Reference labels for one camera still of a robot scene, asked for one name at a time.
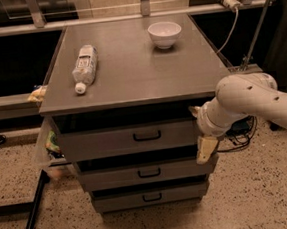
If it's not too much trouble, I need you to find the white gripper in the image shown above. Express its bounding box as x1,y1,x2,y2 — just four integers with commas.
188,101,232,165

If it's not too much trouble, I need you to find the grey top drawer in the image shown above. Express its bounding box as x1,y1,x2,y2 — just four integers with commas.
51,99,205,164

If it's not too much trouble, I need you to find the grey drawer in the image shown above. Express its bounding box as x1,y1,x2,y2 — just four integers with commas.
75,145,219,192
51,99,205,164
90,174,209,213

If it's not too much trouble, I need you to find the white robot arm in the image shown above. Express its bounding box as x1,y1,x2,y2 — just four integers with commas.
189,72,287,165

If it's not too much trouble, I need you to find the grey bottom drawer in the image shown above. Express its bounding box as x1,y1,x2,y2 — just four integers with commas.
90,174,209,213

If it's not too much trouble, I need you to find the grey drawer cabinet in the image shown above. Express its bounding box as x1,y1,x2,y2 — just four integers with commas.
30,9,242,219

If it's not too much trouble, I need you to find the grey middle drawer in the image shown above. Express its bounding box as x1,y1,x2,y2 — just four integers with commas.
75,145,219,192

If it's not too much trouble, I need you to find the white ceramic bowl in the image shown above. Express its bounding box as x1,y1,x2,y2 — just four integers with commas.
147,21,182,49

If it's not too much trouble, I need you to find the clear plastic water bottle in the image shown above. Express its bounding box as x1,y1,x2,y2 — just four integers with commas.
72,45,98,95

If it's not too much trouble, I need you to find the clear plastic bag of items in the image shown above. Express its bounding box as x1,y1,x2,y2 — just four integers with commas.
33,120,73,179

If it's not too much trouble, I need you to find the yellow snack packet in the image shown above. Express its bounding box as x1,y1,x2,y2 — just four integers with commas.
28,85,47,103

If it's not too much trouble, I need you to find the black cable bundle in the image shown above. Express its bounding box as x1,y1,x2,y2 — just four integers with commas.
214,116,261,154

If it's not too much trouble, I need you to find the white power cable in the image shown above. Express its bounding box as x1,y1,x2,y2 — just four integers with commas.
212,7,244,55

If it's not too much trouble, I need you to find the black metal floor frame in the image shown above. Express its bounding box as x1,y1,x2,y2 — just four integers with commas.
0,170,50,229

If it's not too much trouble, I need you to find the grey metal rail frame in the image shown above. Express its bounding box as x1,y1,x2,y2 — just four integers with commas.
0,0,276,119

